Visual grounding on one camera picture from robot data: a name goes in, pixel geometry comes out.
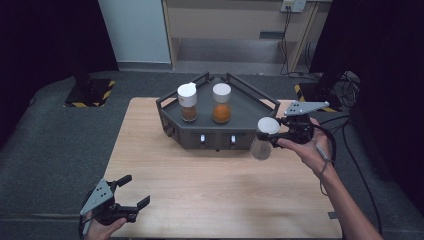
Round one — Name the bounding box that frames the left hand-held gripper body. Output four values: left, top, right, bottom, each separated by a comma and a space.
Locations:
79, 179, 139, 236

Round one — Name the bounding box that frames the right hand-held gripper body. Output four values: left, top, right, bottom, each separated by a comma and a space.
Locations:
279, 100, 330, 146

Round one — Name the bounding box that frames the grey powder jar white lid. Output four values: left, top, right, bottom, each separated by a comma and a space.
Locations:
249, 116, 282, 162

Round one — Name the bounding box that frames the dark grey corner rack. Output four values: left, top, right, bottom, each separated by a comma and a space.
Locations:
155, 71, 281, 152

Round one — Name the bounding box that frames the orange powder jar white lid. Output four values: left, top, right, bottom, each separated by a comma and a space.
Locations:
211, 82, 232, 125

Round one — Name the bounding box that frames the person's right hand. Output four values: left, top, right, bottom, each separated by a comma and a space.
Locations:
277, 117, 335, 178

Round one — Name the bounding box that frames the person's left hand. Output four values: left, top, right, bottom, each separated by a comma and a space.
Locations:
83, 212, 128, 240

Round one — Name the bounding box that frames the black stand with striped base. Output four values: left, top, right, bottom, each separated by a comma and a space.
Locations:
293, 63, 348, 113
63, 49, 117, 108

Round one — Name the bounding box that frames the dark curtain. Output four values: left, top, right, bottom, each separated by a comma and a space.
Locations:
308, 0, 424, 208
0, 0, 119, 141

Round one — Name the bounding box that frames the wooden shelf unit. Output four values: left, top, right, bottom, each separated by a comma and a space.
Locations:
161, 0, 331, 76

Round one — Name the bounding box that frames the white cabinet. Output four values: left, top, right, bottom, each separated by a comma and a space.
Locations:
97, 0, 173, 64

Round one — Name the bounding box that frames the black floor cable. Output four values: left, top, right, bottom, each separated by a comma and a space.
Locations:
319, 114, 384, 234

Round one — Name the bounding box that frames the black socket cable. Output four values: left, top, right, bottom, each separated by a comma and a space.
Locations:
279, 5, 313, 78

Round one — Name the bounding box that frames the grey wall socket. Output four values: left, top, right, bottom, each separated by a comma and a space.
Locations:
280, 0, 307, 14

